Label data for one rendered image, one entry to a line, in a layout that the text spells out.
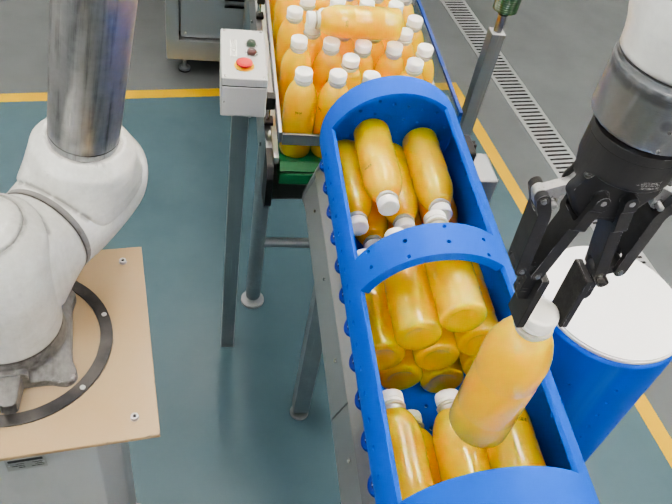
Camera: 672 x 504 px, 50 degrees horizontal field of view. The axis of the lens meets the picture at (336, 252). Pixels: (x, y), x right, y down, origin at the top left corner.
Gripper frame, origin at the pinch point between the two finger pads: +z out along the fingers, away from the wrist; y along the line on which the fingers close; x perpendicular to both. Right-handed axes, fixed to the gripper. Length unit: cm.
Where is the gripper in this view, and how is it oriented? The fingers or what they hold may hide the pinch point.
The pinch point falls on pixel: (548, 294)
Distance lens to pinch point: 72.3
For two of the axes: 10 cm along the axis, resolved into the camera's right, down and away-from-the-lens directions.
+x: -1.1, -7.4, 6.7
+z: -1.4, 6.8, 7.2
